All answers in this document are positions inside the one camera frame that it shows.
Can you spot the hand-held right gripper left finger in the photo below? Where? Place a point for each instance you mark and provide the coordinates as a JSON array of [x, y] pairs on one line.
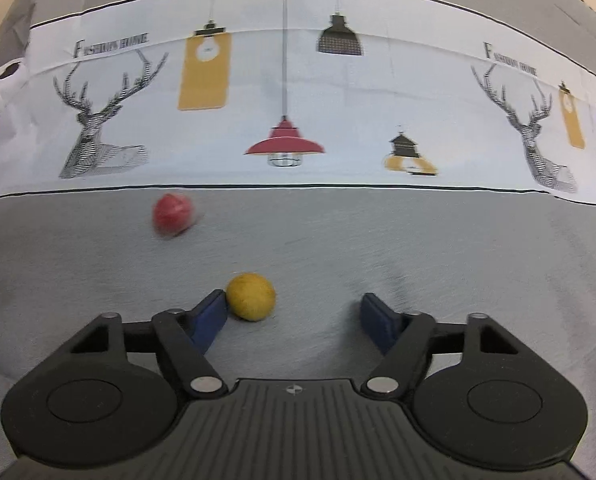
[[208, 317]]

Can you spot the printed grey tablecloth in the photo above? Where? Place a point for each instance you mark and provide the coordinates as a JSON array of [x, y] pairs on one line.
[[328, 240]]

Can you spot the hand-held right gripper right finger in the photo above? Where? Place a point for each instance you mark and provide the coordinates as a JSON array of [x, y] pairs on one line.
[[378, 320]]

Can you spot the red fruit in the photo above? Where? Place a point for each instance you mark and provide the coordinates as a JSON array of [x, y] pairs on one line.
[[172, 214]]

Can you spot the small yellow fruit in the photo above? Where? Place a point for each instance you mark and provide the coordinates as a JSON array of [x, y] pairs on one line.
[[251, 296]]

